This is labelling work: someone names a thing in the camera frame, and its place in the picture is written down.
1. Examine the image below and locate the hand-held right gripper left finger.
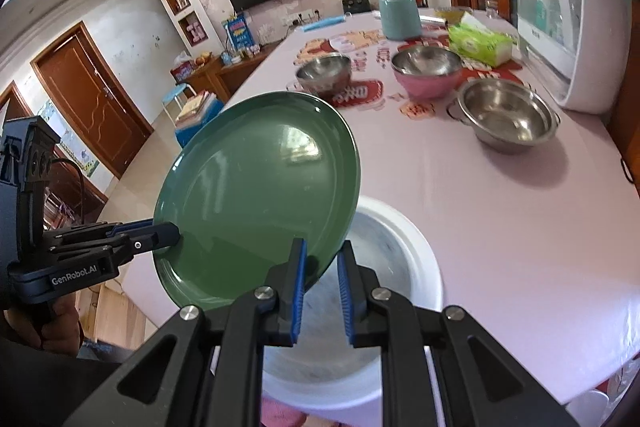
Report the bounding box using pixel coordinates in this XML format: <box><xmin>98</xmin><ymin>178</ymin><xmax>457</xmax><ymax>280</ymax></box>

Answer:
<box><xmin>52</xmin><ymin>237</ymin><xmax>308</xmax><ymax>427</ymax></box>

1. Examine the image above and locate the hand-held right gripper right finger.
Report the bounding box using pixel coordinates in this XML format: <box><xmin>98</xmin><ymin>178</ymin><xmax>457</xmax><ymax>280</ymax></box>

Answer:
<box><xmin>336</xmin><ymin>241</ymin><xmax>591</xmax><ymax>427</ymax></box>

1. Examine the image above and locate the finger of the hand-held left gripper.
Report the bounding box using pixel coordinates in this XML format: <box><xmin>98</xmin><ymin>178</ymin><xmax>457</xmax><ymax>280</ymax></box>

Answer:
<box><xmin>45</xmin><ymin>218</ymin><xmax>156</xmax><ymax>248</ymax></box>
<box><xmin>50</xmin><ymin>222</ymin><xmax>181</xmax><ymax>260</ymax></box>

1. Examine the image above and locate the white plate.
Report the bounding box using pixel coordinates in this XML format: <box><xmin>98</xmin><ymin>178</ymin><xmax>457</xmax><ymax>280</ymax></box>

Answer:
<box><xmin>260</xmin><ymin>196</ymin><xmax>444</xmax><ymax>414</ymax></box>

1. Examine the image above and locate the green plate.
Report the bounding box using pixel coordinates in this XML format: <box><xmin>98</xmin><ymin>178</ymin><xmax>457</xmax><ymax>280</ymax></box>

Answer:
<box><xmin>151</xmin><ymin>91</ymin><xmax>362</xmax><ymax>310</ymax></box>

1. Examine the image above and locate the pink steel-lined bowl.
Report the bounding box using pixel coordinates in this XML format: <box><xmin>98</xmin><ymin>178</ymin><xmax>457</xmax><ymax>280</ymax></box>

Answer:
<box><xmin>390</xmin><ymin>45</ymin><xmax>465</xmax><ymax>102</ymax></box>

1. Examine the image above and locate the hammered steel bowl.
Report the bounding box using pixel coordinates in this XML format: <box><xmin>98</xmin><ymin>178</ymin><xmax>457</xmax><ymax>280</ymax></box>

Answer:
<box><xmin>295</xmin><ymin>53</ymin><xmax>352</xmax><ymax>100</ymax></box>

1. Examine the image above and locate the large steel bowl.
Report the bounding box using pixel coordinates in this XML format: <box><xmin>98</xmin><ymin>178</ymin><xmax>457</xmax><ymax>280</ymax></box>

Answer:
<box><xmin>446</xmin><ymin>78</ymin><xmax>561</xmax><ymax>155</ymax></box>

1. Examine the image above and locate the person's left hand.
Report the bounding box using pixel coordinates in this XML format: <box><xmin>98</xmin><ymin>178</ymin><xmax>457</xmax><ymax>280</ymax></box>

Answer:
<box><xmin>5</xmin><ymin>294</ymin><xmax>83</xmax><ymax>353</ymax></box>

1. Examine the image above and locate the blue plastic stool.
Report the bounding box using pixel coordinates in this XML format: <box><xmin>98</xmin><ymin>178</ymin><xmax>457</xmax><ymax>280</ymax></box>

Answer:
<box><xmin>175</xmin><ymin>99</ymin><xmax>224</xmax><ymax>148</ymax></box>

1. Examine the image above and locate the person's pink garment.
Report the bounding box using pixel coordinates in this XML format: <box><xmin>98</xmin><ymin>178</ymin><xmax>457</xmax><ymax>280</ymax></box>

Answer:
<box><xmin>260</xmin><ymin>394</ymin><xmax>321</xmax><ymax>427</ymax></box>

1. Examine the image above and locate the brown wooden door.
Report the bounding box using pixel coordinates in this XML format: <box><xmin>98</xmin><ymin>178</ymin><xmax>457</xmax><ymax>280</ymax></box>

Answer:
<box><xmin>31</xmin><ymin>21</ymin><xmax>155</xmax><ymax>180</ymax></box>

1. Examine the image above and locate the stack of books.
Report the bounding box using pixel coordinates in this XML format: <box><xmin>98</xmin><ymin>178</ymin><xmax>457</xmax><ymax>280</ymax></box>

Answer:
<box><xmin>176</xmin><ymin>90</ymin><xmax>213</xmax><ymax>122</ymax></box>

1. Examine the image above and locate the round light blue stool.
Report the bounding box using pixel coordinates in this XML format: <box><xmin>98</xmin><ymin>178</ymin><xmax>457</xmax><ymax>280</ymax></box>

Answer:
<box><xmin>162</xmin><ymin>83</ymin><xmax>197</xmax><ymax>125</ymax></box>

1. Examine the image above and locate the red tissue box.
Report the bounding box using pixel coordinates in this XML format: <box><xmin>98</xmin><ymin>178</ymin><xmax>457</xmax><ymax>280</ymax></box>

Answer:
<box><xmin>170</xmin><ymin>59</ymin><xmax>197</xmax><ymax>84</ymax></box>

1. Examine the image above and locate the wooden television cabinet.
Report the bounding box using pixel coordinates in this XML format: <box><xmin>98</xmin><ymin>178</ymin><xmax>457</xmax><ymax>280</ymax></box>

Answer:
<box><xmin>186</xmin><ymin>42</ymin><xmax>281</xmax><ymax>105</ymax></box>

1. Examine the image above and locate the blue printed box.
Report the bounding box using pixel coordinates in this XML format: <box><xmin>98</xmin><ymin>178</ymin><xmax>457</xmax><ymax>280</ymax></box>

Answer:
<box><xmin>222</xmin><ymin>13</ymin><xmax>255</xmax><ymax>52</ymax></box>

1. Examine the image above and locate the blue face mask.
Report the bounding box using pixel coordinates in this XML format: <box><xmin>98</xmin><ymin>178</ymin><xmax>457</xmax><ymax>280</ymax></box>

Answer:
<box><xmin>303</xmin><ymin>16</ymin><xmax>346</xmax><ymax>32</ymax></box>

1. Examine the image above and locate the teal canister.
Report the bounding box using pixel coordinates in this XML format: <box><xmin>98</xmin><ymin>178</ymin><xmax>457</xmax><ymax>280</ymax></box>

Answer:
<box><xmin>378</xmin><ymin>0</ymin><xmax>422</xmax><ymax>41</ymax></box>

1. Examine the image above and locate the green tissue pack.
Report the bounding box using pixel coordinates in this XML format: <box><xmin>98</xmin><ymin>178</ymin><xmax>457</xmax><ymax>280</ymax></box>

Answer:
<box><xmin>447</xmin><ymin>11</ymin><xmax>514</xmax><ymax>68</ymax></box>

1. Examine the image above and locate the white countertop dish cabinet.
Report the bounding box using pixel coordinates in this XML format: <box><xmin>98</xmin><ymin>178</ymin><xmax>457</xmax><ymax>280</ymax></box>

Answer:
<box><xmin>515</xmin><ymin>0</ymin><xmax>632</xmax><ymax>115</ymax></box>

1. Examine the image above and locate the black cable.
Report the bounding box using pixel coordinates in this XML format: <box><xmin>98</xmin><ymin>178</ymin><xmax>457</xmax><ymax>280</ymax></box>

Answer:
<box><xmin>47</xmin><ymin>157</ymin><xmax>86</xmax><ymax>223</ymax></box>

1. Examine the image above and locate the children's wall poster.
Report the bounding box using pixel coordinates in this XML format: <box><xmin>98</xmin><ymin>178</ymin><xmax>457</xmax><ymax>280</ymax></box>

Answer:
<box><xmin>37</xmin><ymin>99</ymin><xmax>103</xmax><ymax>180</ymax></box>

